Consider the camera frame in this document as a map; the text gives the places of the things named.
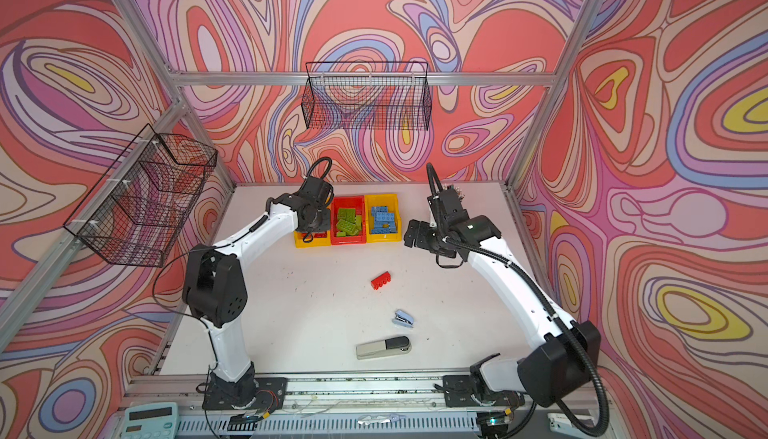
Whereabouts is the green lego cluster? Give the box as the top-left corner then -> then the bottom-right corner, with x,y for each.
336,207 -> 362,237

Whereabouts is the blue lego L cluster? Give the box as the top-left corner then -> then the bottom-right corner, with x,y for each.
370,206 -> 397,235

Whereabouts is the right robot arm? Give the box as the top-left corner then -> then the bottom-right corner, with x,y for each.
403,165 -> 610,437

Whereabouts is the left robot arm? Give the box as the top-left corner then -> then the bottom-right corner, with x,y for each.
182,156 -> 334,386

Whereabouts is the pencil cup holder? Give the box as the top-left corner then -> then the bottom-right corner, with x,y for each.
447,184 -> 464,201

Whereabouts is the red middle bin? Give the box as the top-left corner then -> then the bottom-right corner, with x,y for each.
331,195 -> 366,246

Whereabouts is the left yellow bin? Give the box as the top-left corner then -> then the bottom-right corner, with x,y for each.
294,231 -> 331,249

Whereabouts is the yellow bin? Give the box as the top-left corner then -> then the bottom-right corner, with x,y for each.
364,194 -> 402,243
294,231 -> 331,249

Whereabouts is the right yellow bin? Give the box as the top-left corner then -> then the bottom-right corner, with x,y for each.
364,194 -> 402,243

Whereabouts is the grey black stapler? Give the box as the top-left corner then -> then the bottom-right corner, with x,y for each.
355,336 -> 411,360

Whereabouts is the white device bottom right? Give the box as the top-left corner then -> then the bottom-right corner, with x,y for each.
547,413 -> 591,439

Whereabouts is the white calculator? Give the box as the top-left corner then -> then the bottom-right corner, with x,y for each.
120,402 -> 180,439

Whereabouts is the back wire basket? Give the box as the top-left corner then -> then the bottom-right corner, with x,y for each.
301,60 -> 433,131

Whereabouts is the wire basket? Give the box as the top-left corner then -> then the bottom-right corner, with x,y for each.
301,60 -> 433,131
63,125 -> 218,268

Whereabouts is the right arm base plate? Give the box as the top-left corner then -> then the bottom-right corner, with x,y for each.
434,375 -> 525,410

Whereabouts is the left wire basket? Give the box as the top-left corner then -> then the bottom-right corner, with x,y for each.
63,125 -> 218,268

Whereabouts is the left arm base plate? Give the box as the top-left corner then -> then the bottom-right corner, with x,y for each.
202,375 -> 288,412

